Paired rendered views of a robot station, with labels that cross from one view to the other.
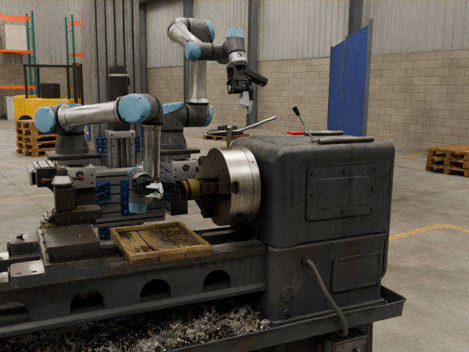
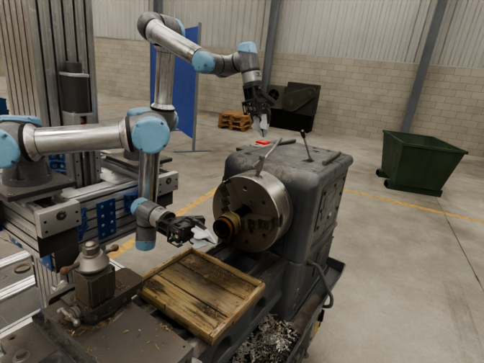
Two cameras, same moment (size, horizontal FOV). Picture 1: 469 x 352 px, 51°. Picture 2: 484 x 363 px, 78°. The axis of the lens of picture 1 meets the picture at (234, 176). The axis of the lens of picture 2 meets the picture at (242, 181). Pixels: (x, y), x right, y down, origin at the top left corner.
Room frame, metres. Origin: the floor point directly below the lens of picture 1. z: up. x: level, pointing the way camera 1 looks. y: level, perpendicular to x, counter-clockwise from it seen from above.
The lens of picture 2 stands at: (1.06, 0.68, 1.60)
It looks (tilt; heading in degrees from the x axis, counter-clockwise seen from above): 20 degrees down; 326
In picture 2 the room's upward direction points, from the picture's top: 6 degrees clockwise
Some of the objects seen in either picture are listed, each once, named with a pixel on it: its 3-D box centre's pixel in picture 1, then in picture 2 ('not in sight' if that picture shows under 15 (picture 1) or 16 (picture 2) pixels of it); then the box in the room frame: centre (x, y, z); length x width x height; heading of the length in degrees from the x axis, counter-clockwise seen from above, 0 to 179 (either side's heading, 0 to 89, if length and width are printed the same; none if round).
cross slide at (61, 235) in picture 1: (66, 233); (109, 330); (1.70, 0.60, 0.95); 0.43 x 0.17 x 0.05; 25
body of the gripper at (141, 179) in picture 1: (145, 185); (176, 227); (1.91, 0.35, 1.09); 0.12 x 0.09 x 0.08; 24
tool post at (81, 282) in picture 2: (65, 197); (96, 279); (1.76, 0.62, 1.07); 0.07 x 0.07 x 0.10; 25
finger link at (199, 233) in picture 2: (153, 187); (201, 235); (1.82, 0.30, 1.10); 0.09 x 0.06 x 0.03; 24
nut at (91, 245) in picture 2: (62, 170); (91, 247); (1.76, 0.63, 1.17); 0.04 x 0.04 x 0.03
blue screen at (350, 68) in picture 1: (343, 106); (168, 83); (8.53, -1.86, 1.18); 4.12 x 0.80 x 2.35; 176
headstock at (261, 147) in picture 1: (308, 183); (287, 189); (2.13, -0.33, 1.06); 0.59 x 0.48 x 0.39; 115
